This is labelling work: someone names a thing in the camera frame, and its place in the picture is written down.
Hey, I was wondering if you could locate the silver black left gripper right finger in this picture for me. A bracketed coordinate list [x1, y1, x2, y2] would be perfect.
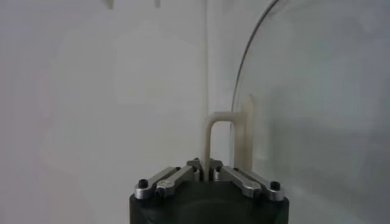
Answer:
[209, 158, 286, 201]

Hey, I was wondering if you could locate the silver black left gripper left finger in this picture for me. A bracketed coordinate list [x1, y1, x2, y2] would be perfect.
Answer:
[133, 157, 202, 200]

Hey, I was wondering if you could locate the glass lid with beige handle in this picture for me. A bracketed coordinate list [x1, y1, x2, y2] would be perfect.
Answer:
[203, 0, 390, 224]

